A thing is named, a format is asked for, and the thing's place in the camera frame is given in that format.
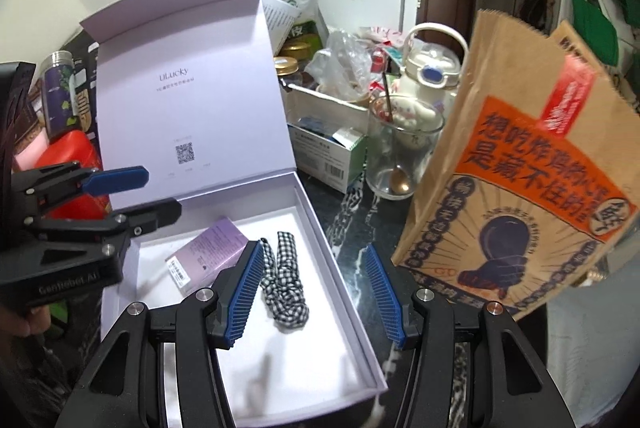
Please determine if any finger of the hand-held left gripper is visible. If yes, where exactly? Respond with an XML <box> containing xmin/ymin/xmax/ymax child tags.
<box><xmin>10</xmin><ymin>161</ymin><xmax>150</xmax><ymax>211</ymax></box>
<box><xmin>25</xmin><ymin>197</ymin><xmax>182</xmax><ymax>259</ymax></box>

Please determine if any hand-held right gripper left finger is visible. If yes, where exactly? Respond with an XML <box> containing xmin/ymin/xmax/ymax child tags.
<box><xmin>55</xmin><ymin>238</ymin><xmax>266</xmax><ymax>428</ymax></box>

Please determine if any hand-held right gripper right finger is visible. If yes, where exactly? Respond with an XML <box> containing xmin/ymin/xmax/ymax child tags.
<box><xmin>362</xmin><ymin>244</ymin><xmax>587</xmax><ymax>428</ymax></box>

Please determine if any lavender gift box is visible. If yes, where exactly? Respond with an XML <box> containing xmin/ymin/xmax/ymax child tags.
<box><xmin>79</xmin><ymin>0</ymin><xmax>390</xmax><ymax>428</ymax></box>

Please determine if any person's left hand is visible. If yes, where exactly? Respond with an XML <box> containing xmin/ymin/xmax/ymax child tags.
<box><xmin>0</xmin><ymin>302</ymin><xmax>52</xmax><ymax>340</ymax></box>

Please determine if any black white checkered scrunchie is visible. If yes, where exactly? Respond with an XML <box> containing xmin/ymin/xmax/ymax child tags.
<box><xmin>257</xmin><ymin>231</ymin><xmax>311</xmax><ymax>334</ymax></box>

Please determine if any small purple carton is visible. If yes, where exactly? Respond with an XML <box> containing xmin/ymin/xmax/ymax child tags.
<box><xmin>166</xmin><ymin>217</ymin><xmax>249</xmax><ymax>297</ymax></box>

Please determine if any red box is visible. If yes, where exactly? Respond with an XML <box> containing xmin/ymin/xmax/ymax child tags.
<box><xmin>14</xmin><ymin>128</ymin><xmax>114</xmax><ymax>222</ymax></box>

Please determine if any purple thermos flask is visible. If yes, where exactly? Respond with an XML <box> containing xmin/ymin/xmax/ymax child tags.
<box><xmin>40</xmin><ymin>51</ymin><xmax>77</xmax><ymax>142</ymax></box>

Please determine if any metal spoon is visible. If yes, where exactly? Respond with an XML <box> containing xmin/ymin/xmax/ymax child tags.
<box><xmin>382</xmin><ymin>73</ymin><xmax>412</xmax><ymax>198</ymax></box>

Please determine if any clear glass cup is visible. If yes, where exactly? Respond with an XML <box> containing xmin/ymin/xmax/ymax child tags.
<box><xmin>366</xmin><ymin>94</ymin><xmax>446</xmax><ymax>201</ymax></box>

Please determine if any white medicine carton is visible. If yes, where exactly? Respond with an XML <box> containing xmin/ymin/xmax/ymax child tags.
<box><xmin>287</xmin><ymin>115</ymin><xmax>368</xmax><ymax>194</ymax></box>

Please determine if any brown printed paper bag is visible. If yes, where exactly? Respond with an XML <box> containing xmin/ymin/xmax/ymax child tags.
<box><xmin>390</xmin><ymin>8</ymin><xmax>640</xmax><ymax>322</ymax></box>

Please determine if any glass jar with gold lid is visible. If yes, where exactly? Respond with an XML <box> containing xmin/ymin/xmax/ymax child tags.
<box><xmin>274</xmin><ymin>56</ymin><xmax>302</xmax><ymax>90</ymax></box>

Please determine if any white open cardboard tray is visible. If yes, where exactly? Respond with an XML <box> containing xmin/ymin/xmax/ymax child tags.
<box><xmin>286</xmin><ymin>83</ymin><xmax>374</xmax><ymax>123</ymax></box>

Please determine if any white paper leaflet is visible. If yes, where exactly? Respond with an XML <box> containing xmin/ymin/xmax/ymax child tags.
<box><xmin>262</xmin><ymin>0</ymin><xmax>302</xmax><ymax>55</ymax></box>

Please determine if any white water bottle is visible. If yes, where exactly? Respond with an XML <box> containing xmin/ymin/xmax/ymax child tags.
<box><xmin>395</xmin><ymin>22</ymin><xmax>470</xmax><ymax>132</ymax></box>

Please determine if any green food pouch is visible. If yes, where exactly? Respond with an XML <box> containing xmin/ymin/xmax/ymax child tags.
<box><xmin>280</xmin><ymin>0</ymin><xmax>331</xmax><ymax>55</ymax></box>

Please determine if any clear plastic bag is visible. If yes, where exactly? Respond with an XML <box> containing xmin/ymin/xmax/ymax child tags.
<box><xmin>305</xmin><ymin>31</ymin><xmax>382</xmax><ymax>102</ymax></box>

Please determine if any green tote bag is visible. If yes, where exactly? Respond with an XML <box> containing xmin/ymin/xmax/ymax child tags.
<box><xmin>571</xmin><ymin>0</ymin><xmax>621</xmax><ymax>67</ymax></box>

